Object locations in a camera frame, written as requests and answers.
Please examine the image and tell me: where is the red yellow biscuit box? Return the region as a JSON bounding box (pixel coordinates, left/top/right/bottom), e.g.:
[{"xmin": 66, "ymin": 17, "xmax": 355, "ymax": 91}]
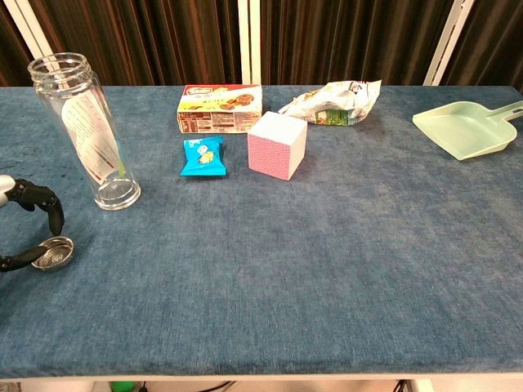
[{"xmin": 177, "ymin": 84, "xmax": 263, "ymax": 135}]

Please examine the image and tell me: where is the white frame post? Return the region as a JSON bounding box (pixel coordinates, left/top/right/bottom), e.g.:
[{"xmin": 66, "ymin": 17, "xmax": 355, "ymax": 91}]
[
  {"xmin": 422, "ymin": 0, "xmax": 476, "ymax": 86},
  {"xmin": 3, "ymin": 0, "xmax": 54, "ymax": 62},
  {"xmin": 237, "ymin": 0, "xmax": 262, "ymax": 86}
]

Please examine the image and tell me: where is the crumpled white snack bag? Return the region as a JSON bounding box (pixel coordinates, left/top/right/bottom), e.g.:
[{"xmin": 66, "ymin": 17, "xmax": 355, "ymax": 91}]
[{"xmin": 278, "ymin": 79, "xmax": 383, "ymax": 127}]

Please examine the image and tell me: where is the blue table cloth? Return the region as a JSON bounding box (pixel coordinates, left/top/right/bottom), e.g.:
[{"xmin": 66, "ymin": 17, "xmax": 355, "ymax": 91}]
[{"xmin": 0, "ymin": 84, "xmax": 523, "ymax": 379}]

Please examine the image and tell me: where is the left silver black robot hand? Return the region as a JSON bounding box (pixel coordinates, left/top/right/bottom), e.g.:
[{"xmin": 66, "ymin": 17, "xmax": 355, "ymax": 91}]
[{"xmin": 0, "ymin": 174, "xmax": 66, "ymax": 274}]

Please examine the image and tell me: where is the transparent glass bottle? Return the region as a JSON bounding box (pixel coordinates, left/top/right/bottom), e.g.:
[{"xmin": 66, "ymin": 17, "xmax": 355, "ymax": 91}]
[{"xmin": 27, "ymin": 51, "xmax": 142, "ymax": 212}]

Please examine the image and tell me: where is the round metal strainer lid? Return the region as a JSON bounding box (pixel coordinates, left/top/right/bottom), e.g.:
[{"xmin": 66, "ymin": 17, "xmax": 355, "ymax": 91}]
[{"xmin": 31, "ymin": 235, "xmax": 75, "ymax": 271}]

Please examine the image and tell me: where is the pink white cube box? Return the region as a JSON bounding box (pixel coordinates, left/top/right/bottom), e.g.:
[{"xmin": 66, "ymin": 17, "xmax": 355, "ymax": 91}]
[{"xmin": 247, "ymin": 110, "xmax": 308, "ymax": 182}]

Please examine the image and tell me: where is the mint green dustpan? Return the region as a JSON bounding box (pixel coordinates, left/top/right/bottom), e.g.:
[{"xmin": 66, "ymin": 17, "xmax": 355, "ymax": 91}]
[{"xmin": 412, "ymin": 100, "xmax": 523, "ymax": 163}]

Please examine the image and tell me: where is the blue snack packet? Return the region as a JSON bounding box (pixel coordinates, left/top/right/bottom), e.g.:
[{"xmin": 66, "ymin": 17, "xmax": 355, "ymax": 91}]
[{"xmin": 179, "ymin": 136, "xmax": 229, "ymax": 178}]

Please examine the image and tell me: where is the dark brown curtain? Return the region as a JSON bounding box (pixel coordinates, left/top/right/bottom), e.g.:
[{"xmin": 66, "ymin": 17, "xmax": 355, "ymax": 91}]
[{"xmin": 0, "ymin": 0, "xmax": 523, "ymax": 87}]

